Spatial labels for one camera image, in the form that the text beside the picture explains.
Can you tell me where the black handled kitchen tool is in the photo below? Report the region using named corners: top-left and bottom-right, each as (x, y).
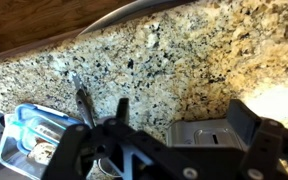
top-left (72, 73), bottom-right (95, 128)

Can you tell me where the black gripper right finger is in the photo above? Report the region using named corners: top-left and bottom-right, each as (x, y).
top-left (227, 99), bottom-right (288, 180)

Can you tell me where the stainless steel toaster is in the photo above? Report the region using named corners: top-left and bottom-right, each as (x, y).
top-left (166, 119), bottom-right (247, 151)

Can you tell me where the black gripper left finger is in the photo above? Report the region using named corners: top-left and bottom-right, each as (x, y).
top-left (41, 98), bottom-right (129, 180)

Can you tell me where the clear blue-lidded food container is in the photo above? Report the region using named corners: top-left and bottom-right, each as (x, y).
top-left (0, 104), bottom-right (81, 180)

